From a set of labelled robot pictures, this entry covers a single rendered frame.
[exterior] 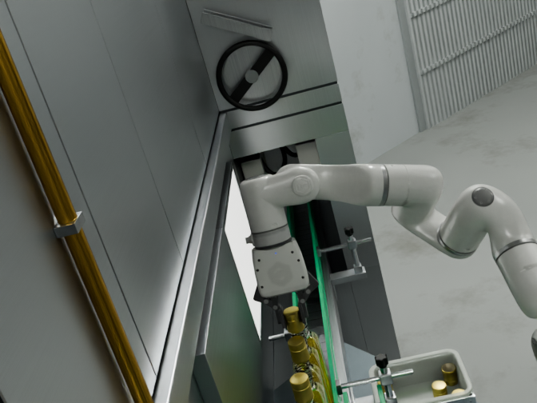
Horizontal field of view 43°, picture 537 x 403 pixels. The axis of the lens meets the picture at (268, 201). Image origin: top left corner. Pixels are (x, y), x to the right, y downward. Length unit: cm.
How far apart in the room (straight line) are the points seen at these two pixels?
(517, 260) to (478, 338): 188
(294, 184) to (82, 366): 68
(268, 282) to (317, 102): 91
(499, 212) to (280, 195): 42
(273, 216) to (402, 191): 26
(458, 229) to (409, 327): 198
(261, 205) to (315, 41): 88
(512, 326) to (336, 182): 196
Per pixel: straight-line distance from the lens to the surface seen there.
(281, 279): 135
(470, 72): 609
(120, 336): 80
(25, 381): 64
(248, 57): 209
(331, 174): 143
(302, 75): 211
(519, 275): 135
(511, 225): 138
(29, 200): 71
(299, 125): 215
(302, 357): 137
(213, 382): 115
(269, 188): 131
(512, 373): 302
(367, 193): 136
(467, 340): 322
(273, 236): 132
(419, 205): 141
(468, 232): 139
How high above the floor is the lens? 192
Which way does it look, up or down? 22 degrees down
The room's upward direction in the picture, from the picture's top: 16 degrees counter-clockwise
